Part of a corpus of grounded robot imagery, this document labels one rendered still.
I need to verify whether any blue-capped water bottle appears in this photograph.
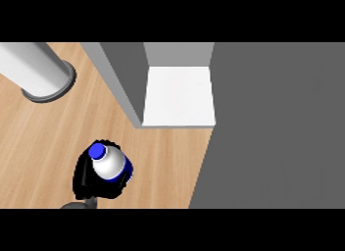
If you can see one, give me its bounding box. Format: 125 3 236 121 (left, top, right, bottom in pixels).
87 142 134 183

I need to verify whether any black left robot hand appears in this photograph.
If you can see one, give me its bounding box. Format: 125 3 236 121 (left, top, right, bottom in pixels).
71 139 134 201

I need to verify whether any grey open cabinet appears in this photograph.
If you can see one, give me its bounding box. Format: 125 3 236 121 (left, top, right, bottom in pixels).
78 42 217 129

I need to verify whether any dark grey cabinet door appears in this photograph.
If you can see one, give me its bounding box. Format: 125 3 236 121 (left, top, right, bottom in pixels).
186 42 345 210

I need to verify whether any white cylinder with grey base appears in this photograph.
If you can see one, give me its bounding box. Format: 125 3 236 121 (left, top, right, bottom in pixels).
0 42 78 104

